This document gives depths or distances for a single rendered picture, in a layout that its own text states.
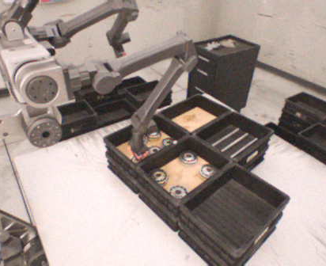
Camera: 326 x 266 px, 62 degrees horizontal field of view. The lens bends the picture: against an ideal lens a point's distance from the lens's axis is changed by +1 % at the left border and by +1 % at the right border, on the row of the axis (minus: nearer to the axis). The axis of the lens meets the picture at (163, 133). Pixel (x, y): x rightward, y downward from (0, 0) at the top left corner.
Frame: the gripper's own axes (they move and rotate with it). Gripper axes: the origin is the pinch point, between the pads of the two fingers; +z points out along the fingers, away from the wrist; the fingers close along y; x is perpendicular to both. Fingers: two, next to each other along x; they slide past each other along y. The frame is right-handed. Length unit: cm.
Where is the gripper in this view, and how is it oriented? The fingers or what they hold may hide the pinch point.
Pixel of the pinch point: (138, 158)
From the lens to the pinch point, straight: 144.1
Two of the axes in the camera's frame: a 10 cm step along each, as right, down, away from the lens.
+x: -7.6, 3.8, -5.3
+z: -0.3, 8.0, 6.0
